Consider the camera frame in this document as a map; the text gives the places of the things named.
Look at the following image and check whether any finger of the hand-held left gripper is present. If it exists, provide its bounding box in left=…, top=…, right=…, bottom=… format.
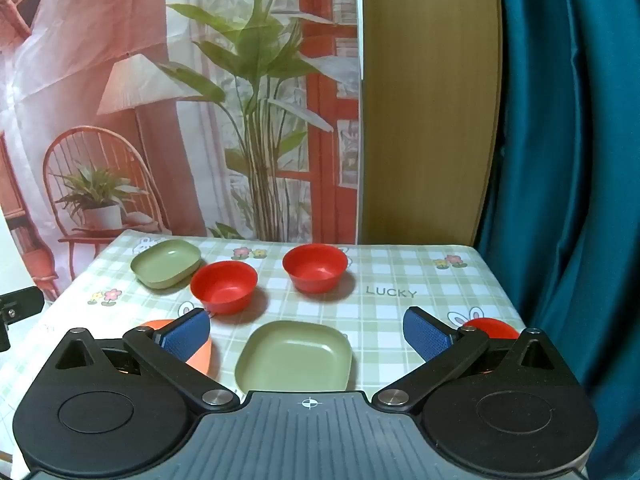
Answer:
left=0, top=287, right=45, bottom=354

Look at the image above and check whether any green checked tablecloth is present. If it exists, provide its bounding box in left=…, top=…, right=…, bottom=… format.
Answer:
left=0, top=230, right=531, bottom=467

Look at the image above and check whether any teal curtain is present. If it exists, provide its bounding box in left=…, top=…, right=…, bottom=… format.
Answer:
left=475, top=0, right=640, bottom=480

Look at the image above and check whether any printed backdrop cloth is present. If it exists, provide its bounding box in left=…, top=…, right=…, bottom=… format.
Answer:
left=0, top=0, right=362, bottom=306

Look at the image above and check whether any green square plate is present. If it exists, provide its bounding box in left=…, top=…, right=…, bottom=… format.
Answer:
left=130, top=239, right=203, bottom=290
left=235, top=321, right=355, bottom=395

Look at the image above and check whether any orange plate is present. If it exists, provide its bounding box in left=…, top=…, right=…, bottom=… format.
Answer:
left=135, top=319, right=218, bottom=376

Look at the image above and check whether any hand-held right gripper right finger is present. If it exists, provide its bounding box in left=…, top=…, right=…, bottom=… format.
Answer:
left=372, top=306, right=587, bottom=413

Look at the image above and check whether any wooden board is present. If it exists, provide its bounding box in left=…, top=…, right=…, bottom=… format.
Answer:
left=360, top=0, right=503, bottom=247

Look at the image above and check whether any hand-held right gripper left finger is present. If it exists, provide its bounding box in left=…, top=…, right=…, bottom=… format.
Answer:
left=31, top=308, right=241, bottom=415

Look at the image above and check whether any red plastic bowl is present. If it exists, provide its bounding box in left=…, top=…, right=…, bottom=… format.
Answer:
left=461, top=317, right=522, bottom=343
left=190, top=260, right=259, bottom=316
left=282, top=243, right=349, bottom=294

